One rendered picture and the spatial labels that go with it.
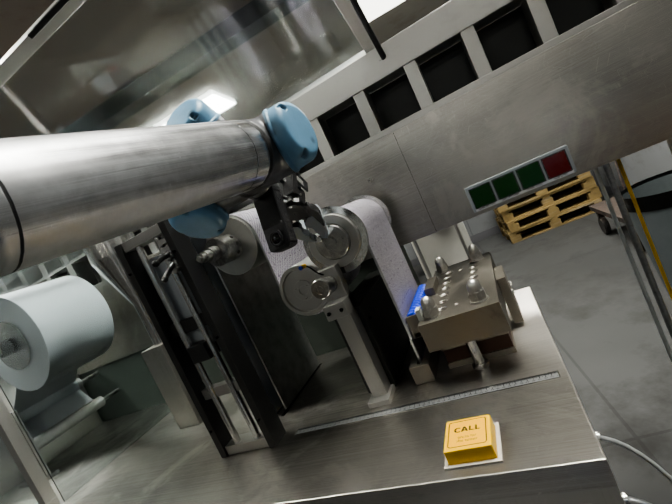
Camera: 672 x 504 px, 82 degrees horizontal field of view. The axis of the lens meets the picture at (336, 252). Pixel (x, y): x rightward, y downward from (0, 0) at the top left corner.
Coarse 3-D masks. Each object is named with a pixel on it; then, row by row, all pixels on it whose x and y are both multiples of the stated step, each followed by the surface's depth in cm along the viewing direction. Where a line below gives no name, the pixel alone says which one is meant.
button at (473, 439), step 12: (468, 420) 60; (480, 420) 58; (456, 432) 58; (468, 432) 57; (480, 432) 56; (492, 432) 56; (444, 444) 57; (456, 444) 56; (468, 444) 55; (480, 444) 54; (492, 444) 53; (456, 456) 55; (468, 456) 54; (480, 456) 54; (492, 456) 53
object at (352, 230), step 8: (328, 216) 81; (336, 216) 80; (344, 216) 81; (344, 224) 80; (352, 224) 79; (312, 232) 83; (352, 232) 80; (352, 240) 80; (360, 240) 81; (312, 248) 84; (352, 248) 81; (320, 256) 83; (344, 256) 82; (352, 256) 81; (328, 264) 83; (344, 264) 82
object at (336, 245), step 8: (328, 224) 81; (336, 224) 81; (328, 232) 80; (336, 232) 80; (344, 232) 79; (328, 240) 81; (336, 240) 81; (344, 240) 80; (320, 248) 82; (328, 248) 82; (336, 248) 81; (344, 248) 80; (328, 256) 82; (336, 256) 81
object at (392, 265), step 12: (396, 240) 103; (384, 252) 89; (396, 252) 98; (384, 264) 86; (396, 264) 94; (384, 276) 82; (396, 276) 90; (408, 276) 100; (396, 288) 87; (408, 288) 96; (396, 300) 84; (408, 300) 92
